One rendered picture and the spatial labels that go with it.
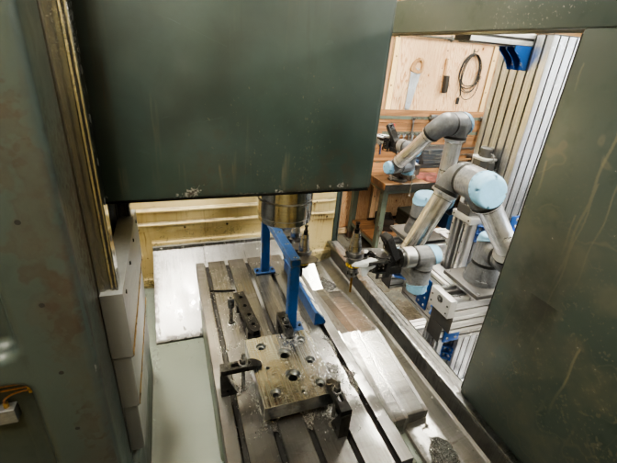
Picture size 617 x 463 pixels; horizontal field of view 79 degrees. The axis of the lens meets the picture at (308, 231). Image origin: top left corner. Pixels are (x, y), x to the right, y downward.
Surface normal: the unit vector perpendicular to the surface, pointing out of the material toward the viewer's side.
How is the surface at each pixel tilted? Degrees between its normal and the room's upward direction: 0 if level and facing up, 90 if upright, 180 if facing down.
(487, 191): 84
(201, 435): 0
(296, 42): 90
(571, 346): 90
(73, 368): 90
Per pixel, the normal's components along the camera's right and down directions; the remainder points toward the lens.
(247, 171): 0.33, 0.43
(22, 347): 0.05, 0.35
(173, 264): 0.20, -0.64
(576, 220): -0.94, 0.08
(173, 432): 0.07, -0.90
